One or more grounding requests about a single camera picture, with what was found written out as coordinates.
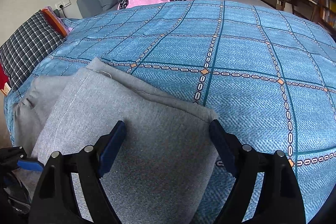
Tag red cloth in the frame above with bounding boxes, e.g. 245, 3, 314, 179
0, 65, 11, 96

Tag grey pants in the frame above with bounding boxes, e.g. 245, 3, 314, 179
13, 57, 220, 224

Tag blue checked bedspread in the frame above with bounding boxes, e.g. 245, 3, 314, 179
4, 0, 336, 224

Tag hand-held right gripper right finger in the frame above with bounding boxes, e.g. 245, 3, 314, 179
209, 119, 307, 224

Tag wooden bookshelf with books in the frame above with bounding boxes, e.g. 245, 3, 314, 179
318, 0, 336, 31

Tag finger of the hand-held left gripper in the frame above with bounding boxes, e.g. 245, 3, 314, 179
0, 146, 45, 172

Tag orange-edged cushion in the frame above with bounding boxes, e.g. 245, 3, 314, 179
41, 8, 69, 38

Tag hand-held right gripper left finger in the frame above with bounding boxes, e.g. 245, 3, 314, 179
28, 120, 127, 224

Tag dark plaid pillow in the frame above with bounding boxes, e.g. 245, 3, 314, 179
0, 10, 67, 90

